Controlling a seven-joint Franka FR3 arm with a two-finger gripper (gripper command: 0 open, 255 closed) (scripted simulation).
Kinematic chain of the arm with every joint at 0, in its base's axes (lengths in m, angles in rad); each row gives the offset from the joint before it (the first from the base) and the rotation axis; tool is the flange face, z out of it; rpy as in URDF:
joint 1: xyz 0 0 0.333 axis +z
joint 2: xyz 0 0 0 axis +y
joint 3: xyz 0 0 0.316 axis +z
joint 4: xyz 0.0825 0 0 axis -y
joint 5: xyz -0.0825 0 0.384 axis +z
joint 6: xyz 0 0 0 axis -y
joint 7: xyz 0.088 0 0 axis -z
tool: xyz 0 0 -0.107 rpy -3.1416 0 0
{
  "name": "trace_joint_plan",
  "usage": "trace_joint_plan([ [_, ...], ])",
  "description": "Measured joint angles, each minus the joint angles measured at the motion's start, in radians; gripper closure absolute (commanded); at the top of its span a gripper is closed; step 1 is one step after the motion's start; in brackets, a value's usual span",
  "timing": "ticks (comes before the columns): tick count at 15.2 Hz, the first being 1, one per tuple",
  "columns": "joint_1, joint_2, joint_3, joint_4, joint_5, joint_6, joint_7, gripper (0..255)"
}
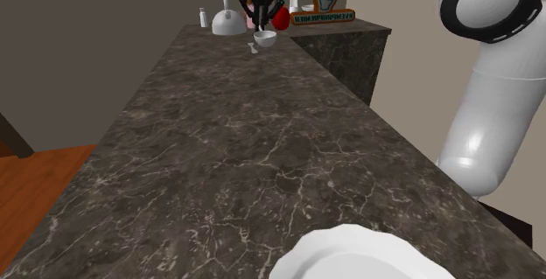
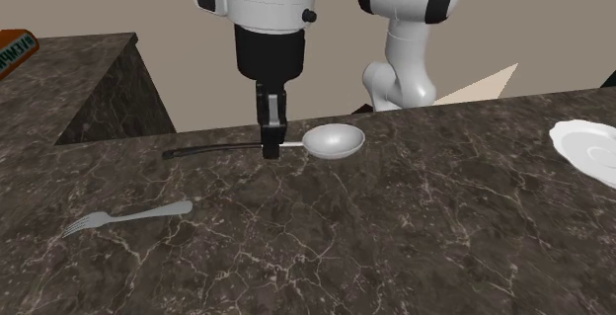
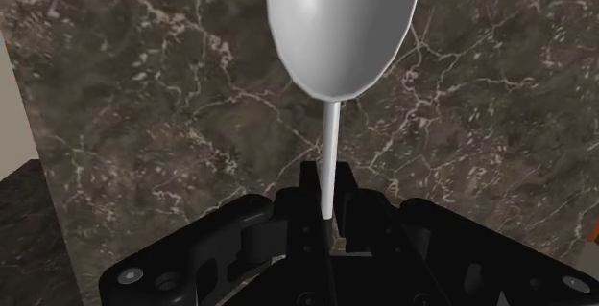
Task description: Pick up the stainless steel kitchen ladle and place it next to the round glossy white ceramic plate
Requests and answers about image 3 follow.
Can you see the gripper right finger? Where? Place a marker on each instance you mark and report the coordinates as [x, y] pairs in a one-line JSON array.
[[444, 244]]

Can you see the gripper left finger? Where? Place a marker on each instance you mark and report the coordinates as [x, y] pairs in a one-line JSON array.
[[220, 244]]

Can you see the silver spoon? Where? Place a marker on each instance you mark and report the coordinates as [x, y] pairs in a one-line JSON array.
[[341, 34]]

